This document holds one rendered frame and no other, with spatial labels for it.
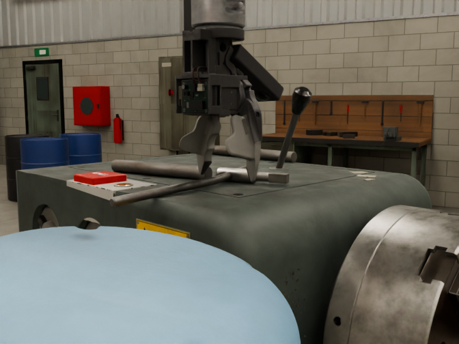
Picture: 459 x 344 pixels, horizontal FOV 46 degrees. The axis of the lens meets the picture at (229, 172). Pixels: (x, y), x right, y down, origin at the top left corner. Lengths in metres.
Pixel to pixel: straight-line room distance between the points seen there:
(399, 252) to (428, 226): 0.06
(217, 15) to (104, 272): 0.58
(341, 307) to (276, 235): 0.12
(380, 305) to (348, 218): 0.15
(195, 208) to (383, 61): 6.91
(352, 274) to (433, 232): 0.11
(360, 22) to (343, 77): 0.76
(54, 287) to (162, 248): 0.05
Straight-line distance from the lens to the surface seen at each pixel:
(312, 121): 7.74
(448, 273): 0.64
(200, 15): 0.74
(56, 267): 0.18
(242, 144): 0.73
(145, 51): 9.38
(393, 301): 0.64
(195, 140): 0.79
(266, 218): 0.64
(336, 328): 0.67
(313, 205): 0.71
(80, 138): 7.72
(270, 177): 0.80
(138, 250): 0.20
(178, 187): 0.73
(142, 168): 0.92
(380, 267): 0.66
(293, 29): 7.97
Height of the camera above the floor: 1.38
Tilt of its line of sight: 8 degrees down
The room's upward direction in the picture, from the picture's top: straight up
